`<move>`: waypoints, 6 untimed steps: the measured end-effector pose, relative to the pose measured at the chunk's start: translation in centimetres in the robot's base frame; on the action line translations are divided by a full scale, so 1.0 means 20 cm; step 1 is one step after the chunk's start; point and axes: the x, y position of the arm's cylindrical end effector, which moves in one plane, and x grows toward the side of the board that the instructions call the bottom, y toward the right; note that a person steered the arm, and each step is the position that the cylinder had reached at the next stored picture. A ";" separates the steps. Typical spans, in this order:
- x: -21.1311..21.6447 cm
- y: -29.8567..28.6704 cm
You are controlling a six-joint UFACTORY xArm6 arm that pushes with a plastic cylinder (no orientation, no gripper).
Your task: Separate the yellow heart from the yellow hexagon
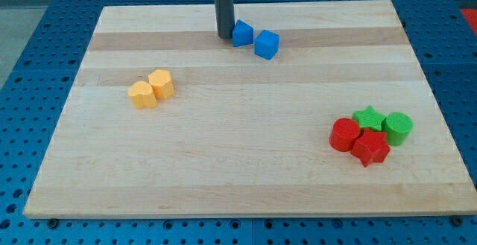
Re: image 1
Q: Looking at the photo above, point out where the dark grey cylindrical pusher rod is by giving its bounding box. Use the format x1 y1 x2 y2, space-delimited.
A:
214 0 235 39

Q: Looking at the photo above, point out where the green cylinder block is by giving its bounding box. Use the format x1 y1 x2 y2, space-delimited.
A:
382 112 414 146

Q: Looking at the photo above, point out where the yellow hexagon block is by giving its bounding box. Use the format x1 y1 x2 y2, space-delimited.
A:
148 69 175 100

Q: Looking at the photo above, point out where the blue triangular prism block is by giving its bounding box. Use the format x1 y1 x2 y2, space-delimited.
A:
233 19 254 48

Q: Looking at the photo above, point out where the green star block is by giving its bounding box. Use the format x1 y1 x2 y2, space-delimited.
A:
352 106 386 132

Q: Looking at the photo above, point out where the blue cube block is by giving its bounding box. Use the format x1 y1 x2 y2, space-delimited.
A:
254 30 280 60

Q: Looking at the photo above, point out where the yellow heart block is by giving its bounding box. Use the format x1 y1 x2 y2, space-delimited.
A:
127 81 157 109

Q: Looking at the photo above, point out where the red cylinder block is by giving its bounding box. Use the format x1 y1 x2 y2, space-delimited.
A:
329 118 361 152

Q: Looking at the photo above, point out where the red star block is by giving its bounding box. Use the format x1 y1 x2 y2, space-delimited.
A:
350 128 391 168

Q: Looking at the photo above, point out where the light wooden board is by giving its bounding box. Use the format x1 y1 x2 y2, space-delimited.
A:
24 0 476 219

